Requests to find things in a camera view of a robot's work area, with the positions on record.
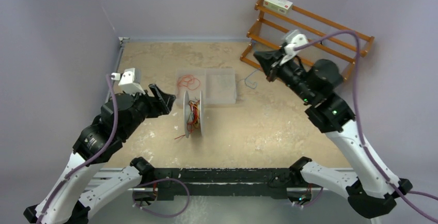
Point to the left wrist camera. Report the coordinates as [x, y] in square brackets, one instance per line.
[129, 81]

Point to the white filament spool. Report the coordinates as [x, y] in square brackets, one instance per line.
[193, 114]

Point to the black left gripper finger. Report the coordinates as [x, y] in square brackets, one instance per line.
[165, 106]
[159, 94]

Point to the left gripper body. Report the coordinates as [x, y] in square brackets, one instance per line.
[145, 106]

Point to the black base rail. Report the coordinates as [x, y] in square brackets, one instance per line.
[276, 183]

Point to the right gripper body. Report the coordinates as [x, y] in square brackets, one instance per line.
[289, 70]

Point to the white cardboard box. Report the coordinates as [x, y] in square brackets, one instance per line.
[278, 6]

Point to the translucent plastic divided tray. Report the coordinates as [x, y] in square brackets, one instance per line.
[218, 85]

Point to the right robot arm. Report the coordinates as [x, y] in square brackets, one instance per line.
[371, 189]

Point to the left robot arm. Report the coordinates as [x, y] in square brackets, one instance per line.
[69, 201]

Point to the wooden shoe rack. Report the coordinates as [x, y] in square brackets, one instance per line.
[274, 14]

